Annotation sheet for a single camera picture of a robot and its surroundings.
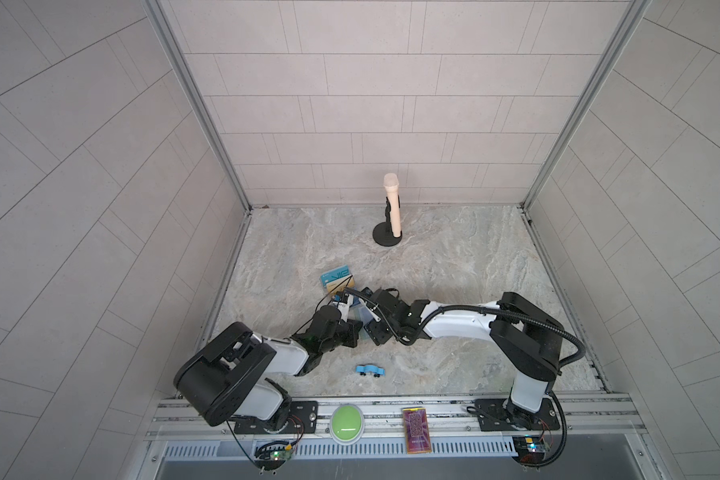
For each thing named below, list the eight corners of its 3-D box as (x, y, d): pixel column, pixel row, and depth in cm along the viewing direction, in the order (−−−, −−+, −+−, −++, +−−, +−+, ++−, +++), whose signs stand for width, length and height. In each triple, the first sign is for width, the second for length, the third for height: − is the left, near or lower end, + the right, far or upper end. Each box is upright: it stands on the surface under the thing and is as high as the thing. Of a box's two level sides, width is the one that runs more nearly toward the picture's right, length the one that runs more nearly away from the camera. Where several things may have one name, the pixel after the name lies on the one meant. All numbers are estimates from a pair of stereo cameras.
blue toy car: (356, 377, 79) (356, 374, 77) (356, 367, 81) (356, 364, 79) (385, 377, 79) (385, 375, 77) (385, 367, 81) (385, 364, 79)
